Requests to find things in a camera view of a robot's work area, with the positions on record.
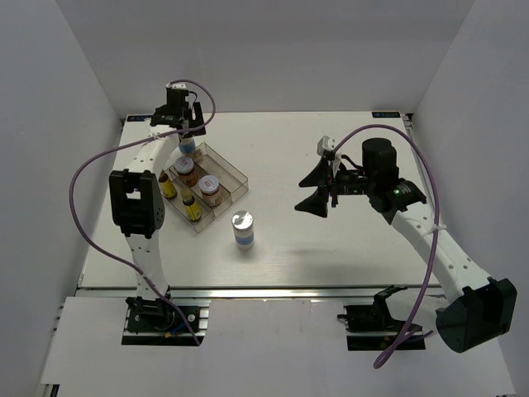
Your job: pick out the blue label sticker right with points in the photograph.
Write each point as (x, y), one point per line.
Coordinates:
(385, 114)

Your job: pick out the blue label sticker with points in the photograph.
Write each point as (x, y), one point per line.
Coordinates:
(385, 114)
(138, 118)

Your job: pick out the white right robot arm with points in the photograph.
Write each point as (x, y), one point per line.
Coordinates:
(474, 307)

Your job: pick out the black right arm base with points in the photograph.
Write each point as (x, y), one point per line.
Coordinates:
(366, 318)

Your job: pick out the aluminium table rail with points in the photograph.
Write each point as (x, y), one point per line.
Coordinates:
(250, 293)

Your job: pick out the yellow bottle gold cap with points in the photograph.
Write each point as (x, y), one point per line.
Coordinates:
(191, 206)

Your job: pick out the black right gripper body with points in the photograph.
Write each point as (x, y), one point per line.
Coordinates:
(350, 182)

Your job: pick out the blue white shaker back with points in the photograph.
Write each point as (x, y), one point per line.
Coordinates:
(187, 146)

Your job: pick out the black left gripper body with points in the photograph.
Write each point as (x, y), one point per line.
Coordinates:
(198, 121)

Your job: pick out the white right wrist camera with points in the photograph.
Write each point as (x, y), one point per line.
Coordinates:
(325, 144)

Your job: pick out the blue white shaker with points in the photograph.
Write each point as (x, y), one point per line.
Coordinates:
(243, 228)
(187, 146)

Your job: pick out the blue label sticker left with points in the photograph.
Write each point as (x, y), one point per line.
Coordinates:
(138, 118)

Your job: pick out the clear plastic organizer tray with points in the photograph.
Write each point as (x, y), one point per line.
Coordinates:
(233, 185)

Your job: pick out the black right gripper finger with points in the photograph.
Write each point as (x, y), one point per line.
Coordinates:
(316, 204)
(319, 176)

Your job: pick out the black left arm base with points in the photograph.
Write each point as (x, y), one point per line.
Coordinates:
(154, 323)

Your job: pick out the orange jar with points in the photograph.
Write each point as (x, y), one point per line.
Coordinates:
(210, 190)
(185, 169)

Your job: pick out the blue white shaker front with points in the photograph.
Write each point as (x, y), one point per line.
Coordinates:
(243, 228)

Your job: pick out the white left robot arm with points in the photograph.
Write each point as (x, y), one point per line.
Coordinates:
(136, 201)

